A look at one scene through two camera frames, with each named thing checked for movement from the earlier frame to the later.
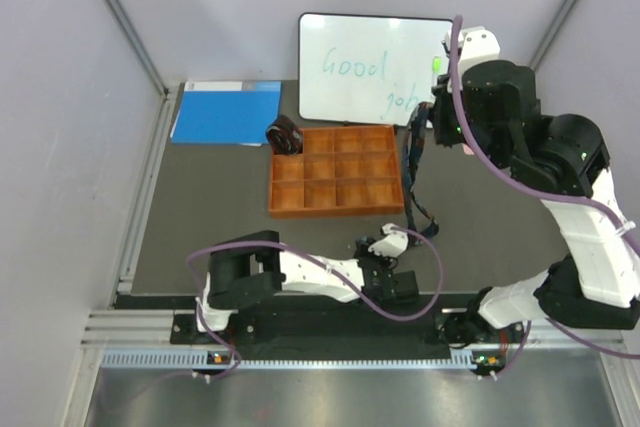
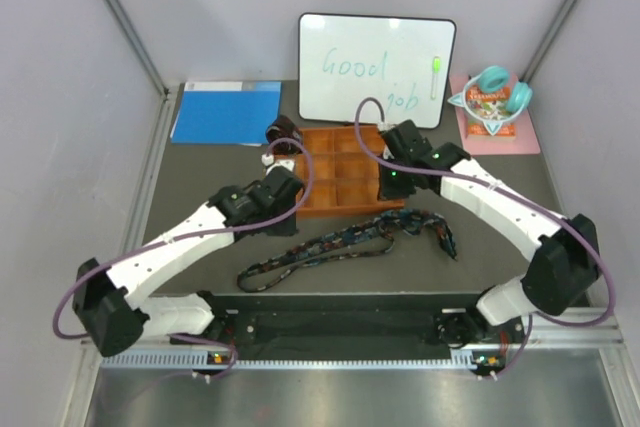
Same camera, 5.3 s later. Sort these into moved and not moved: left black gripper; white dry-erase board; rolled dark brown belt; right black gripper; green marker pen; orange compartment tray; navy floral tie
Moved: right black gripper; left black gripper; navy floral tie
Not moved: green marker pen; orange compartment tray; white dry-erase board; rolled dark brown belt
